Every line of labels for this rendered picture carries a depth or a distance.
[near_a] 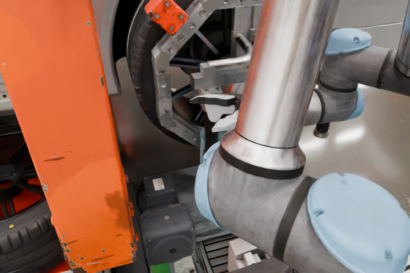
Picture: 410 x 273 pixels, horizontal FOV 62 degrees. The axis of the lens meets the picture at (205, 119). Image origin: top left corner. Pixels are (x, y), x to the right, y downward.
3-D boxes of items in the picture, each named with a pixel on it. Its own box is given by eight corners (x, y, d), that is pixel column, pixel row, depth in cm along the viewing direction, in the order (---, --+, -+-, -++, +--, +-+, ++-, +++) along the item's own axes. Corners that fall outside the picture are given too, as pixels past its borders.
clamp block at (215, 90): (212, 92, 91) (212, 74, 88) (223, 109, 83) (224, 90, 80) (193, 95, 89) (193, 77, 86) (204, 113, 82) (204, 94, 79)
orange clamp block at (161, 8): (183, 10, 97) (159, -12, 92) (190, 17, 91) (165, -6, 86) (167, 28, 99) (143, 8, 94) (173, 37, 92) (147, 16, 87)
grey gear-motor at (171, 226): (174, 205, 166) (170, 148, 146) (199, 283, 132) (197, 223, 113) (137, 213, 161) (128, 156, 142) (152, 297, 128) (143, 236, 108)
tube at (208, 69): (241, 42, 100) (243, 5, 94) (271, 68, 85) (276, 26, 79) (183, 49, 96) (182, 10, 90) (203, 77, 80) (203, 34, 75)
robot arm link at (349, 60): (396, 35, 64) (379, 88, 69) (337, 24, 69) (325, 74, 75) (388, 44, 58) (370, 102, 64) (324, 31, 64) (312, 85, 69)
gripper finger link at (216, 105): (190, 122, 72) (232, 128, 70) (189, 95, 70) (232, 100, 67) (194, 117, 75) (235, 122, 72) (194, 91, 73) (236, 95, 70)
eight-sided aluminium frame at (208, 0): (296, 127, 134) (323, -20, 104) (305, 136, 129) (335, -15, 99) (160, 152, 120) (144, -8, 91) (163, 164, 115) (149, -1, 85)
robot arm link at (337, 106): (348, 74, 75) (339, 108, 79) (304, 79, 72) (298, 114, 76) (373, 89, 68) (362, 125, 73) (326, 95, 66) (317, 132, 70)
